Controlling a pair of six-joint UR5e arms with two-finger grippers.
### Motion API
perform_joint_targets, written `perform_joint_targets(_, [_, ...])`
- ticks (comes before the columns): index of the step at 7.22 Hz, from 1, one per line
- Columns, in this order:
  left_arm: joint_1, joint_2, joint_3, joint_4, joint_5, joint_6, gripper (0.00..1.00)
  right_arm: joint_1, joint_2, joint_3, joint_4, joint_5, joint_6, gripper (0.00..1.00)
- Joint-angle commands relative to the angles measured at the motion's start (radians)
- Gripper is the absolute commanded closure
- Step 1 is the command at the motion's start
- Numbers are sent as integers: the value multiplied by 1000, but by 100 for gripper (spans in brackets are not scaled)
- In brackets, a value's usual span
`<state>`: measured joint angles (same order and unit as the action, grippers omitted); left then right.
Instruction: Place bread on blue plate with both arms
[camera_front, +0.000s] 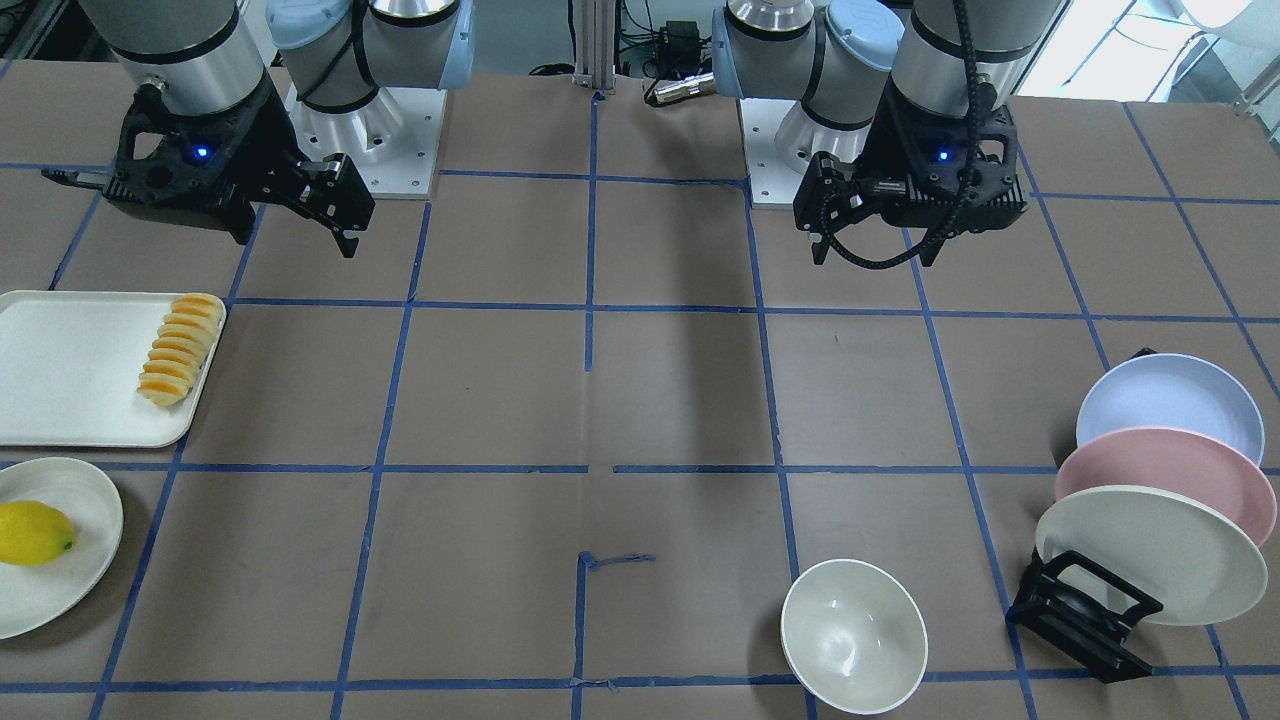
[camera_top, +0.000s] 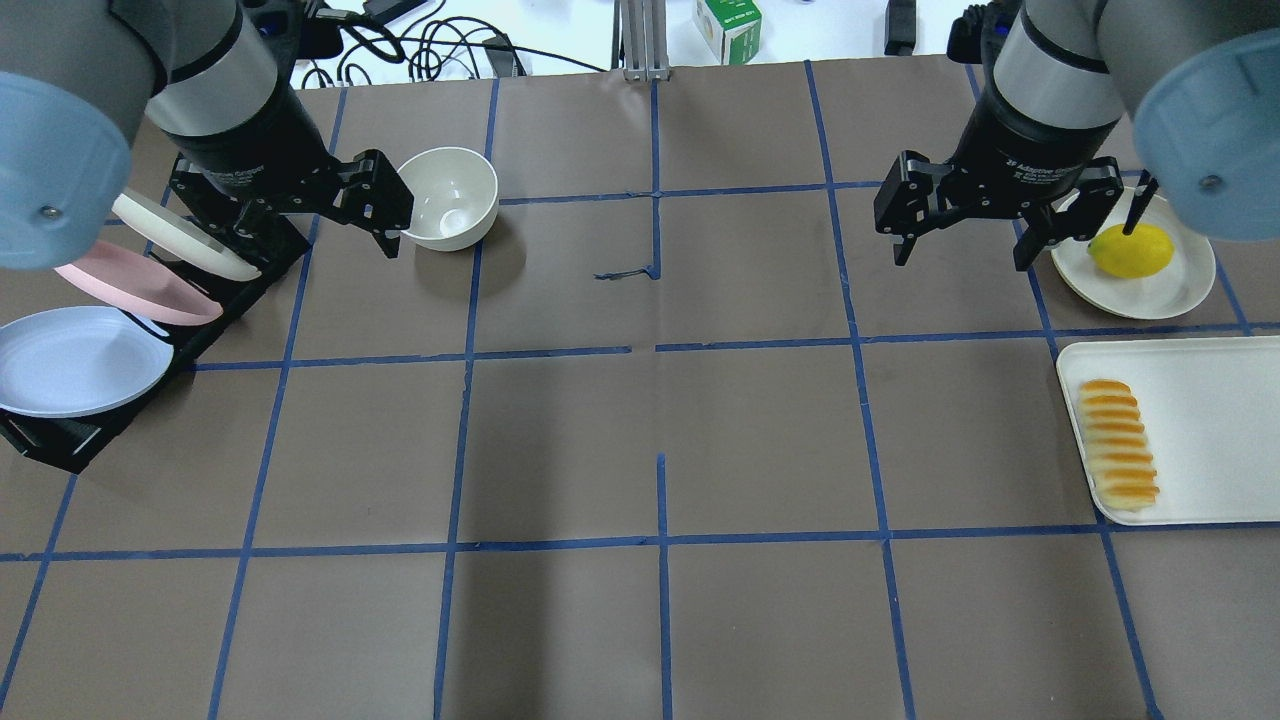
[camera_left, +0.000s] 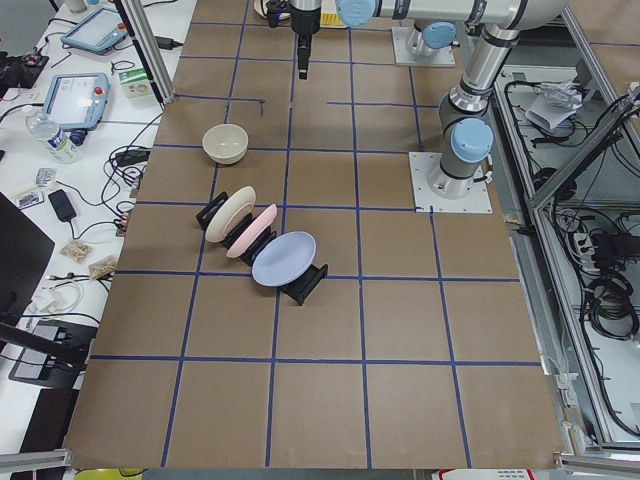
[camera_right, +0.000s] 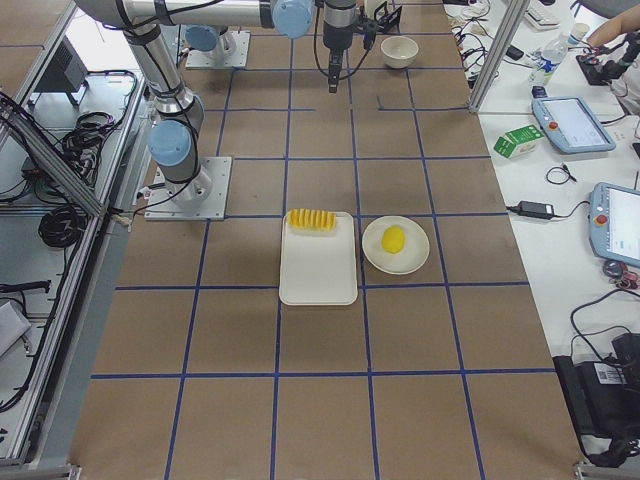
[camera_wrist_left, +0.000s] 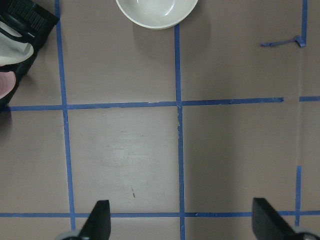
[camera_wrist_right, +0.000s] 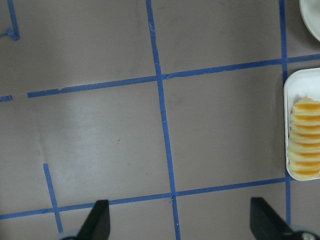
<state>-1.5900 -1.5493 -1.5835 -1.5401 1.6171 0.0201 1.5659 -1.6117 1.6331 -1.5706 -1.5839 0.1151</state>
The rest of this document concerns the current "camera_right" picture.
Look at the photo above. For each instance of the near blue teach pendant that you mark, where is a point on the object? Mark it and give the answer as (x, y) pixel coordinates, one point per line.
(614, 223)

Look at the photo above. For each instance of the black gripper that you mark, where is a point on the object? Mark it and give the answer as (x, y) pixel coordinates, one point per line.
(334, 36)

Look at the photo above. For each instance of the yellow lemon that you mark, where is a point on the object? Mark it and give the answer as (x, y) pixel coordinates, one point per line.
(393, 239)

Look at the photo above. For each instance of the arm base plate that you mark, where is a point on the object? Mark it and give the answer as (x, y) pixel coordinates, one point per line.
(219, 59)
(204, 198)

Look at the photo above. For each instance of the green white carton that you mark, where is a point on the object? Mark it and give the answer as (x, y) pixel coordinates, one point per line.
(518, 142)

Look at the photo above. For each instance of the white round plate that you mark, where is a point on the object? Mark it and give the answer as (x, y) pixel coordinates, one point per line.
(409, 260)

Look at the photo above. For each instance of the clear water bottle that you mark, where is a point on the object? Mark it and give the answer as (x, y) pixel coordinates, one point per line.
(548, 61)

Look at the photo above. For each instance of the person's hand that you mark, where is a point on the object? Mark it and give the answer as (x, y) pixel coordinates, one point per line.
(626, 22)

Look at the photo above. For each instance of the black dish rack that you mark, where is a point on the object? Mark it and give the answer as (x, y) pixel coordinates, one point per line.
(383, 13)

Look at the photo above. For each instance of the white bowl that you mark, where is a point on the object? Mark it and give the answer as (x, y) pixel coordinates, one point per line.
(399, 52)

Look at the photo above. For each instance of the black power adapter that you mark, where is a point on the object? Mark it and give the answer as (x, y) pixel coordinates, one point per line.
(535, 210)

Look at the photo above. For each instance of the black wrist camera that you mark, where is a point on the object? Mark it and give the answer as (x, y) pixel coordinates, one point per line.
(368, 28)

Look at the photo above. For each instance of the white rectangular tray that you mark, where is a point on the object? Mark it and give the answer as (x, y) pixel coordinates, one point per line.
(319, 268)

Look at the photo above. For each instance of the blue teach pendant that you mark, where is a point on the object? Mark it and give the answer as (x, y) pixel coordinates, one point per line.
(614, 223)
(571, 126)

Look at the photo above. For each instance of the sliced bread loaf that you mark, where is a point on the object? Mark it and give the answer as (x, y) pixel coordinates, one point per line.
(312, 219)

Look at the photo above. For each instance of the far blue teach pendant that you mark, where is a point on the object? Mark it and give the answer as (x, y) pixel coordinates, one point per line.
(571, 126)

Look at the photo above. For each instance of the aluminium frame post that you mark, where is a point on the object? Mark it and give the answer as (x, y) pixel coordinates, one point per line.
(502, 40)

